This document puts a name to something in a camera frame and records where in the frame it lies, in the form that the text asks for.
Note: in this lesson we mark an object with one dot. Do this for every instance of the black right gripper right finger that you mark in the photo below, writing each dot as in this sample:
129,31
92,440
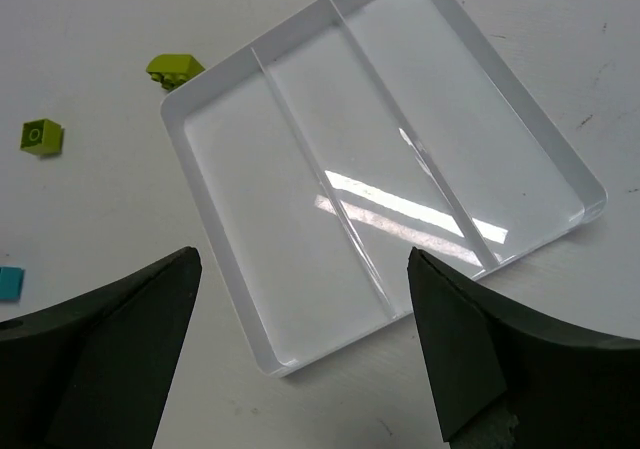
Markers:
503,375

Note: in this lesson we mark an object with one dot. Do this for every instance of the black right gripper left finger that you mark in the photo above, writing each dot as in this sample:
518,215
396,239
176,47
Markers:
95,371

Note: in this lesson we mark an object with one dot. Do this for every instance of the cyan lego brick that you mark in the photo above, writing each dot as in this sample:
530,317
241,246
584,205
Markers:
11,281

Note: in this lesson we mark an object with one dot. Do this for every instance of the green lego brick square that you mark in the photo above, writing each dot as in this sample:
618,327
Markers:
42,138

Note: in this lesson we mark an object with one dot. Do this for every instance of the green lego brick sloped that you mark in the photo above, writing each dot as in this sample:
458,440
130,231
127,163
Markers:
173,70

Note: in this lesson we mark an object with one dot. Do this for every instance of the white divided plastic tray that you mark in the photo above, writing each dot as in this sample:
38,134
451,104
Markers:
323,152

